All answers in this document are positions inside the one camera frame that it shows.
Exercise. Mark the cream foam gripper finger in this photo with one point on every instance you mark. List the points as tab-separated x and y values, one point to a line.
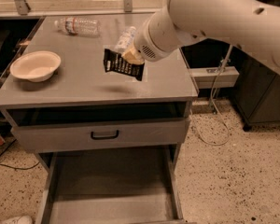
132	55

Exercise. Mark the black rxbar chocolate wrapper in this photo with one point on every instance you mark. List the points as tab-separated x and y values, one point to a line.
113	62

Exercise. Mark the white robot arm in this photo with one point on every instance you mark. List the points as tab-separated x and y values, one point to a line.
249	25

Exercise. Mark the grey top drawer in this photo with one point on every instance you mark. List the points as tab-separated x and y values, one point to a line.
71	137

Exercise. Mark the grey drawer cabinet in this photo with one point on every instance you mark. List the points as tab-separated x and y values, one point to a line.
81	91

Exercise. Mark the grey open middle drawer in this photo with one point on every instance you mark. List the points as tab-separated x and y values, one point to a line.
132	185

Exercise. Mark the white labelled plastic bottle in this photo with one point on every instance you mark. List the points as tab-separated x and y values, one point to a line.
125	39

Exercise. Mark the clear plastic water bottle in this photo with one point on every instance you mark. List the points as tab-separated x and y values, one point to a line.
78	26

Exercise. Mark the metal support leg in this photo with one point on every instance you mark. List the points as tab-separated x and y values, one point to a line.
226	59

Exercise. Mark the white paper bowl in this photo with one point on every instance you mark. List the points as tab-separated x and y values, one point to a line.
36	66

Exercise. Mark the dark grey cabinet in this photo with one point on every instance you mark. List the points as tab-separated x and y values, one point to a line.
256	93

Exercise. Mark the black drawer handle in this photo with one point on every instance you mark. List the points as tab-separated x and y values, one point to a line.
106	135

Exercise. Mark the grey metal rail bracket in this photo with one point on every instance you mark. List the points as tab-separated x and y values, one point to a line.
209	77

